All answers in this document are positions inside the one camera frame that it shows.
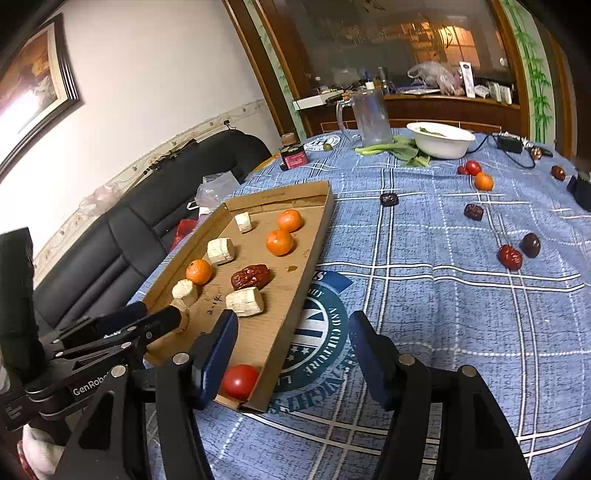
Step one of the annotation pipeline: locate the dark jar with pink label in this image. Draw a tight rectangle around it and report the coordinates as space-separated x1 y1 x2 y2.
279 133 308 171

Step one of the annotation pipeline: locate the clear plastic bag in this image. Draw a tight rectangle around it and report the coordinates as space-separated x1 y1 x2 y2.
187 172 242 208

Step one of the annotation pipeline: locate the wooden cabinet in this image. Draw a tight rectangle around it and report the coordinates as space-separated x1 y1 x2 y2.
224 0 571 153

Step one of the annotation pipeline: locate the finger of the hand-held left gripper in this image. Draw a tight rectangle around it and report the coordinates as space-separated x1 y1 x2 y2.
39 302 151 350
53 307 184 363

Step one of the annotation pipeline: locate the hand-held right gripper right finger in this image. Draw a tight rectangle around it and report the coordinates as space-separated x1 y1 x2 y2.
347 311 532 480

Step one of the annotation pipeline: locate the red plastic bag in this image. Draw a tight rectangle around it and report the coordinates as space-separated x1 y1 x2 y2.
167 219 202 253

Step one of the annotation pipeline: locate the white bowl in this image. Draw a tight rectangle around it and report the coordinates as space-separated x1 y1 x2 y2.
406 122 476 160

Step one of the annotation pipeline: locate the tall white carton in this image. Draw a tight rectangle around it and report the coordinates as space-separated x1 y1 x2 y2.
459 62 476 99

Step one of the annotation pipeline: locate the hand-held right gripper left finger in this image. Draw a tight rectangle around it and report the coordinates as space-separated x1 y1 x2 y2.
55 309 240 480

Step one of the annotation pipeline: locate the framed wall picture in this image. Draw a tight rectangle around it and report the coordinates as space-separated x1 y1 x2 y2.
0 13 85 182

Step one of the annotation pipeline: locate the crumpled translucent plastic bag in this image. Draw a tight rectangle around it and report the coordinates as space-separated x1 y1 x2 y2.
407 61 465 97

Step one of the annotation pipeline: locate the black leather sofa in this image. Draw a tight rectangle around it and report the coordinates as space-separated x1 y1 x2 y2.
32 130 273 334

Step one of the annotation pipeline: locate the clear glass pitcher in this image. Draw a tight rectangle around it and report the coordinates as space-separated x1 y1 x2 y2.
335 89 394 147

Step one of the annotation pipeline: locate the black cable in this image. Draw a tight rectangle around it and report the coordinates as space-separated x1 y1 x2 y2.
462 133 537 169

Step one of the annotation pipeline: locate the cardboard box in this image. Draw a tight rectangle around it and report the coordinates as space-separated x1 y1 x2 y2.
139 180 336 413

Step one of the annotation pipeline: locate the person's left hand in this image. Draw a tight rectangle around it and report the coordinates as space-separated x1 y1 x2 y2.
18 422 72 479

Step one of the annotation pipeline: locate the flat white box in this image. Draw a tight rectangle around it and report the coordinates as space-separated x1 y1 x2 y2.
293 95 345 112

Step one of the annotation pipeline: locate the green leafy vegetable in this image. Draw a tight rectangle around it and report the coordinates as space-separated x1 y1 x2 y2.
355 136 432 167

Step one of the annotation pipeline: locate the black box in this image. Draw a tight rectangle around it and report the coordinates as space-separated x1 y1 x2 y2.
567 173 591 211

